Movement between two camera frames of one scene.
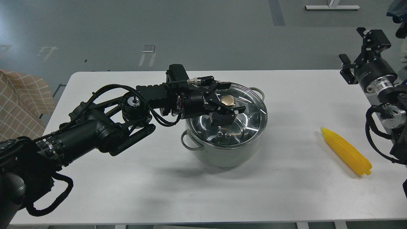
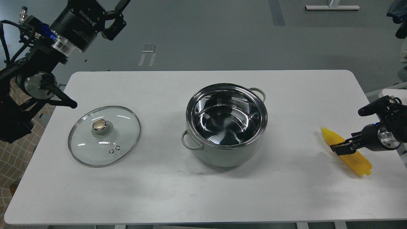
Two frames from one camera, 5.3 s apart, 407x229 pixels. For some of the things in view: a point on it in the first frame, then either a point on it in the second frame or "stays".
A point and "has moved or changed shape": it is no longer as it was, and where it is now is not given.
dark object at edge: x=398 y=10 stays
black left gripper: x=202 y=101 → x=78 y=23
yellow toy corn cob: x=358 y=163 stays
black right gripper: x=375 y=74 → x=374 y=136
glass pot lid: x=246 y=126 has moved or changed shape
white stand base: x=331 y=7 stays
